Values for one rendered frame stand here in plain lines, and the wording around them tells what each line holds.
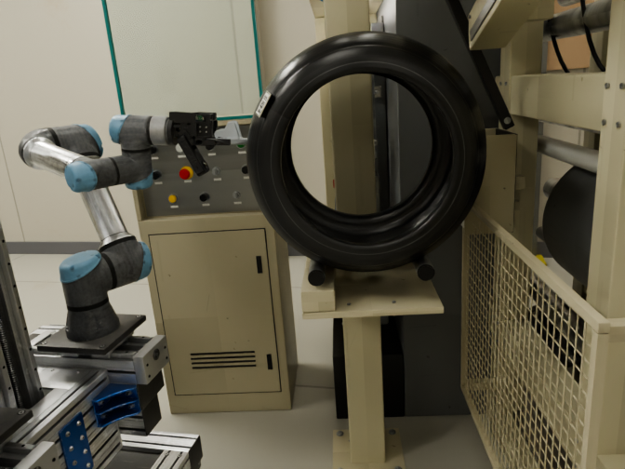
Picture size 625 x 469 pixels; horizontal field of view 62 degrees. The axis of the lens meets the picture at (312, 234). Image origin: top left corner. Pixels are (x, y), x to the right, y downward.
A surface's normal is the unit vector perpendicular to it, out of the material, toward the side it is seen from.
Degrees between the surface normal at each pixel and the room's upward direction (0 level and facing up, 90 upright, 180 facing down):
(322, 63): 80
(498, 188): 90
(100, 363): 90
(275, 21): 90
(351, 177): 90
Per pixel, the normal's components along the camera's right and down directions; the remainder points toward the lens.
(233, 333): -0.04, 0.29
